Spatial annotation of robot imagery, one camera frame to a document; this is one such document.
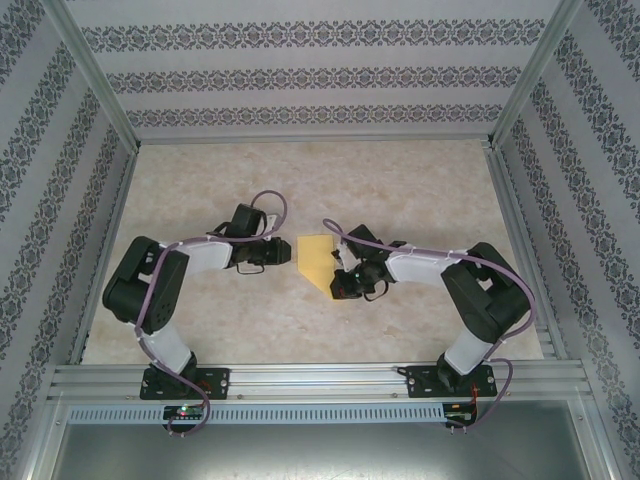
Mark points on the aluminium back rail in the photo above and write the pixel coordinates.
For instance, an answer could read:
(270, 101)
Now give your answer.
(315, 138)

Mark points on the aluminium frame leg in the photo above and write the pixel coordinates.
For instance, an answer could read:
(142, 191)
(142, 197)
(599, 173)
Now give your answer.
(597, 435)
(45, 435)

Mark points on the aluminium table side rail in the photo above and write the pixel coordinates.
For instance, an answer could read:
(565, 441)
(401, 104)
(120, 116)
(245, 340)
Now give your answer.
(527, 260)
(102, 260)

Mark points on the aluminium upright frame post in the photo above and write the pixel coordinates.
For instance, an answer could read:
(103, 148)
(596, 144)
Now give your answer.
(95, 75)
(537, 75)

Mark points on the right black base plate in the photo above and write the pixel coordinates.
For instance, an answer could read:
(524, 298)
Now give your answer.
(420, 382)

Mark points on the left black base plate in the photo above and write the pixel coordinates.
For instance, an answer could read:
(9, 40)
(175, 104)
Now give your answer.
(220, 382)

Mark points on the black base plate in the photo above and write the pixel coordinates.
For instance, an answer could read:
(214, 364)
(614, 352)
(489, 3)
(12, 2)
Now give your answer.
(420, 382)
(220, 382)

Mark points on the grey sheet metal panel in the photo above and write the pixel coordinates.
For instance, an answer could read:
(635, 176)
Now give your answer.
(320, 450)

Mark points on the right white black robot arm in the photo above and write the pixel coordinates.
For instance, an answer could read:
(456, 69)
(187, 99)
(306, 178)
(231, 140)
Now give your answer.
(467, 350)

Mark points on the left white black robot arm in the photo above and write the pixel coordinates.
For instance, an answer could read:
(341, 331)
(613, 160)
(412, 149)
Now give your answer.
(167, 350)

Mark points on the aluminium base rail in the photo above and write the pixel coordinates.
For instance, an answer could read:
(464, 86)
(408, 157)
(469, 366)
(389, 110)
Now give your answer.
(320, 380)

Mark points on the yellow paper sheet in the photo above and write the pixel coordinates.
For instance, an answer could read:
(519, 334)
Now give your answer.
(315, 260)

